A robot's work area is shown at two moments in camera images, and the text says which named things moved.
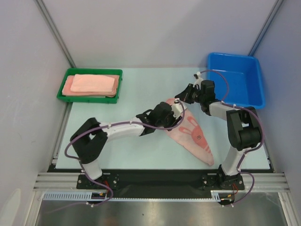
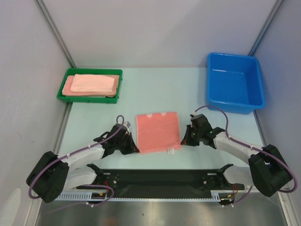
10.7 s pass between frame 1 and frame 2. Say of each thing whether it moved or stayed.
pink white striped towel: moved
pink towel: stayed
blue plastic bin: stayed
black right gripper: moved
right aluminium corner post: stayed
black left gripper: moved
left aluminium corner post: stayed
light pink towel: stayed
